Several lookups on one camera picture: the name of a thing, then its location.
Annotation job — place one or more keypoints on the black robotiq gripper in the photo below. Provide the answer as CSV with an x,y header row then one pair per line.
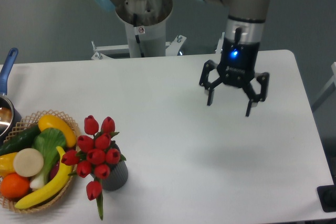
x,y
237,64

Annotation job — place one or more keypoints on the red tulip bouquet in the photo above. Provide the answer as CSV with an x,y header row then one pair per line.
x,y
99,136

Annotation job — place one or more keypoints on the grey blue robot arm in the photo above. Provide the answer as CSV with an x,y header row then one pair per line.
x,y
245,24

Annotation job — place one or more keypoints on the dark grey ribbed vase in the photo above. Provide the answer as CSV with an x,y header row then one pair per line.
x,y
108,166

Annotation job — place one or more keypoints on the black device at table edge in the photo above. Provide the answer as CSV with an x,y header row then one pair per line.
x,y
327,197

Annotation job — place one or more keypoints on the green bok choy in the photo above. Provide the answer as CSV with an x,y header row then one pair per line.
x,y
46,143

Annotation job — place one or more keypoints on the yellow banana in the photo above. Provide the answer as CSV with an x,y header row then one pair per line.
x,y
50,189

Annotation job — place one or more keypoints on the dark red fruit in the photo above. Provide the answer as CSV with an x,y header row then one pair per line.
x,y
54,171

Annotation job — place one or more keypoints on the woven wicker basket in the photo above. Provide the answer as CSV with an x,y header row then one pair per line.
x,y
22,125

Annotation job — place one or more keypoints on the dark green cucumber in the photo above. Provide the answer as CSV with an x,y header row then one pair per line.
x,y
22,140

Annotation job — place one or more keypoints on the beige round disc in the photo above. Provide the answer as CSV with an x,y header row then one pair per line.
x,y
28,162

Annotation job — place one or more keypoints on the yellow bell pepper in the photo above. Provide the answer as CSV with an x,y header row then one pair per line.
x,y
6,164

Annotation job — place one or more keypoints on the orange fruit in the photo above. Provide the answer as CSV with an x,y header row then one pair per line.
x,y
15,186

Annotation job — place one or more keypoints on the white frame at right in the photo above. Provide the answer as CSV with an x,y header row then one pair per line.
x,y
325,92

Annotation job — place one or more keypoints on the blue handled saucepan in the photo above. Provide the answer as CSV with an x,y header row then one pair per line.
x,y
9,115

